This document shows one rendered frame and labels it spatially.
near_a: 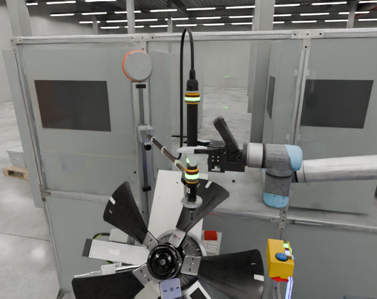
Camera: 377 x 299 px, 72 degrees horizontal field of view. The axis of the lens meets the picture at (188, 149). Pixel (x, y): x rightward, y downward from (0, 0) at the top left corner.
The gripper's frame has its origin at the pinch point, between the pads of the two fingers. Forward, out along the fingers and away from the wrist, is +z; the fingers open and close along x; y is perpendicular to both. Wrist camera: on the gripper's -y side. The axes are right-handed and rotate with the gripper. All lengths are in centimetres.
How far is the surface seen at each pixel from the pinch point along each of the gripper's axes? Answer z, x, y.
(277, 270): -37, 21, 62
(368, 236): -94, 70, 71
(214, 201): -9.6, 11.7, 25.8
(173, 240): 5.3, 5.0, 41.0
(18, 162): 365, 278, 140
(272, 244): -36, 33, 58
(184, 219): 2.0, 10.2, 34.3
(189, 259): -1.6, 2.5, 46.6
